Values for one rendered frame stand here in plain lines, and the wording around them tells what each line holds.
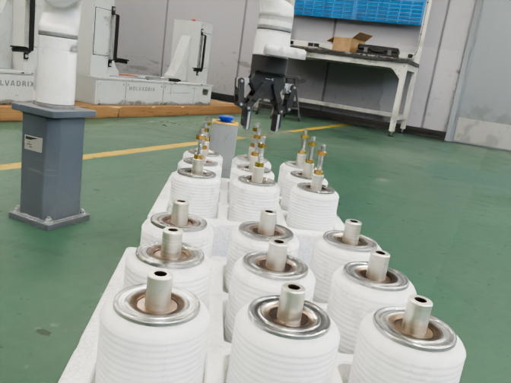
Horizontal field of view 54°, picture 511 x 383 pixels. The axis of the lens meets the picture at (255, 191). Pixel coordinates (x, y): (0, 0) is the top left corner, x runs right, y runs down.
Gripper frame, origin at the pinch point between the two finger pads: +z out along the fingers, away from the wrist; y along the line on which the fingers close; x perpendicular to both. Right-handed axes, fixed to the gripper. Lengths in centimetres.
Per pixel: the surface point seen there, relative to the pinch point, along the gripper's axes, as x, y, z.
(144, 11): -638, -122, -67
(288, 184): 5.1, -6.2, 11.9
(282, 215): 10.7, -2.5, 17.1
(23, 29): -232, 41, -15
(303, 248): 21.9, -1.5, 20.0
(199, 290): 50, 30, 12
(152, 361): 61, 38, 13
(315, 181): 16.3, -5.5, 8.2
